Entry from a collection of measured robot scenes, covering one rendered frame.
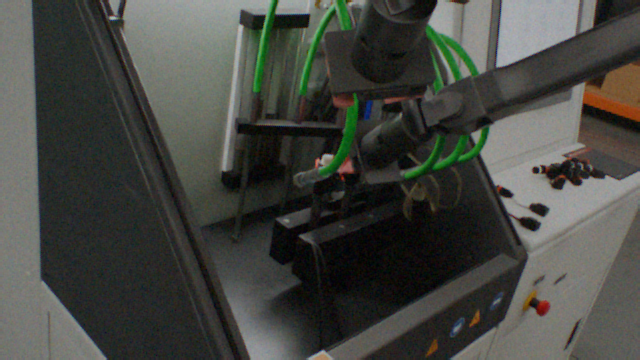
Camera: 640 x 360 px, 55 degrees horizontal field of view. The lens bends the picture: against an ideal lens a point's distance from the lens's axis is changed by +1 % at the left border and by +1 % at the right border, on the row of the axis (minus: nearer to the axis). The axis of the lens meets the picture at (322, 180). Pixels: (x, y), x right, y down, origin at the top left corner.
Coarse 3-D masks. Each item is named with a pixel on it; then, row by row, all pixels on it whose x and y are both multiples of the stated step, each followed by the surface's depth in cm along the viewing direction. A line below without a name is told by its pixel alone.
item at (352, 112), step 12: (276, 0) 100; (336, 0) 79; (264, 24) 104; (348, 24) 77; (264, 36) 105; (264, 48) 107; (264, 60) 108; (252, 96) 111; (348, 108) 76; (348, 120) 77; (348, 132) 77; (348, 144) 78; (336, 156) 80; (324, 168) 83; (336, 168) 81
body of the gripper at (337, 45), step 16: (336, 32) 59; (352, 32) 59; (336, 48) 58; (352, 48) 57; (368, 48) 53; (416, 48) 59; (336, 64) 58; (352, 64) 58; (368, 64) 55; (384, 64) 54; (400, 64) 55; (416, 64) 58; (432, 64) 59; (336, 80) 57; (352, 80) 57; (368, 80) 57; (384, 80) 57; (400, 80) 58; (416, 80) 58; (432, 80) 58; (336, 96) 58
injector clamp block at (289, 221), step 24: (384, 192) 124; (288, 216) 108; (336, 216) 114; (360, 216) 113; (384, 216) 115; (288, 240) 106; (336, 240) 105; (360, 240) 111; (384, 240) 118; (312, 264) 103; (336, 264) 109; (360, 264) 115
